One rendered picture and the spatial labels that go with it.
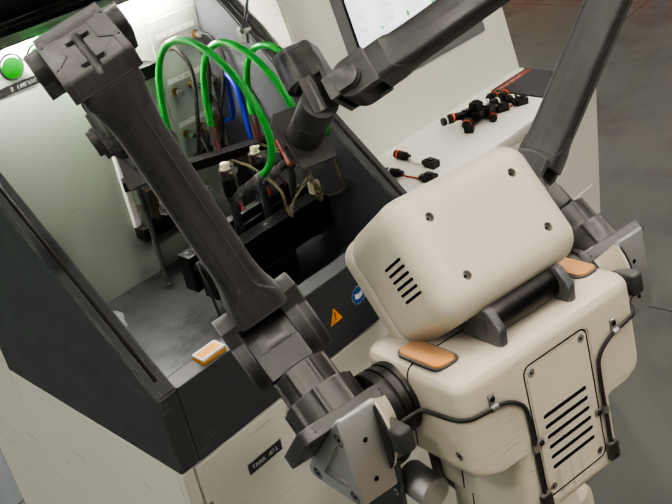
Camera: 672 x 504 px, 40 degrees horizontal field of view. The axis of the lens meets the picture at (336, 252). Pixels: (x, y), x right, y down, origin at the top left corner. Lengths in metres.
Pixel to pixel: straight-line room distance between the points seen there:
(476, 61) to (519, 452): 1.49
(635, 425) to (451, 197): 1.85
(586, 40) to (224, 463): 0.93
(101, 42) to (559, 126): 0.61
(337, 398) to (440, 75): 1.40
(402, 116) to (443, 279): 1.24
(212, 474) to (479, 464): 0.75
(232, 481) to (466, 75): 1.17
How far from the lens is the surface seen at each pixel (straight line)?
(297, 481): 1.85
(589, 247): 1.22
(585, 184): 2.47
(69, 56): 0.95
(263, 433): 1.73
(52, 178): 1.96
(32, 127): 1.92
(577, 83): 1.27
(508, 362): 0.99
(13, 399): 2.16
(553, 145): 1.26
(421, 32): 1.34
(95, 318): 1.57
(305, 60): 1.40
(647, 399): 2.88
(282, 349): 1.02
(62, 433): 2.01
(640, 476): 2.64
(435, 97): 2.26
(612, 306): 1.10
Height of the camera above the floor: 1.83
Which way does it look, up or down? 29 degrees down
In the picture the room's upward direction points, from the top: 11 degrees counter-clockwise
